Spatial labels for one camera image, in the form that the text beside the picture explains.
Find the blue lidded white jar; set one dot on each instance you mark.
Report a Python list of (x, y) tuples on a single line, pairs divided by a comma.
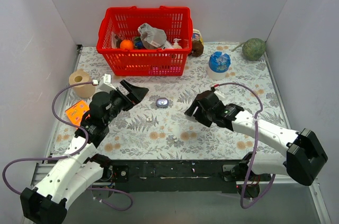
[(218, 65)]

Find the white pump bottle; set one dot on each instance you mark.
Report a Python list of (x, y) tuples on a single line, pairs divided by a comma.
[(176, 44)]

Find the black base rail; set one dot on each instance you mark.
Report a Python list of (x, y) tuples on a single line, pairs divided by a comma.
[(171, 176)]

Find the brown jar with label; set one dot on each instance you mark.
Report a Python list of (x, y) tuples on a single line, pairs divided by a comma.
[(197, 44)]

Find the orange snack box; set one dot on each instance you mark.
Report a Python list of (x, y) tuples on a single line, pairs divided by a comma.
[(75, 113)]

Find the green melon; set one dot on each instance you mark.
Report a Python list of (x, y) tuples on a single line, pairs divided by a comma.
[(252, 49)]

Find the purple earbud charging case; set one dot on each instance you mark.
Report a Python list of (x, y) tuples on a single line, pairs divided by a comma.
[(162, 102)]

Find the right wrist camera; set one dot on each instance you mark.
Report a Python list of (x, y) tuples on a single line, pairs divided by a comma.
[(218, 93)]

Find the grey crumpled bag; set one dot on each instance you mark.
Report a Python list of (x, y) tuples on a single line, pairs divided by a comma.
[(152, 38)]

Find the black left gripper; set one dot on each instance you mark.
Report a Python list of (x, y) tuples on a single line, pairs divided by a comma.
[(127, 97)]

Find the floral table mat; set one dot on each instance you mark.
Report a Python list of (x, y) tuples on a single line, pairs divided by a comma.
[(247, 84)]

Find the beige paper roll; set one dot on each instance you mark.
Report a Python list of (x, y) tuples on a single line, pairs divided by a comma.
[(84, 87)]

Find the red plastic shopping basket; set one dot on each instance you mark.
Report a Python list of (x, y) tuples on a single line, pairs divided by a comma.
[(124, 22)]

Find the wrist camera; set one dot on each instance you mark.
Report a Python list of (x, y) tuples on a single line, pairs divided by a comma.
[(218, 93), (104, 83)]

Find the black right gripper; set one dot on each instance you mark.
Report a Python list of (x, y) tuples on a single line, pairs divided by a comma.
[(202, 111)]

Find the orange fruit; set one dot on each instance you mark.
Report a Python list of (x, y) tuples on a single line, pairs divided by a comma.
[(126, 44)]

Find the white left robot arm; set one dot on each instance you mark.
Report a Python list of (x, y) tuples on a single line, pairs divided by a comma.
[(80, 166)]

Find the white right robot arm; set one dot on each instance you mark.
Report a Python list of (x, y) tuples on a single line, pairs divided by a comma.
[(301, 155)]

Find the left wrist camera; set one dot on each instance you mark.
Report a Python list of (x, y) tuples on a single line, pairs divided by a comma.
[(104, 83)]

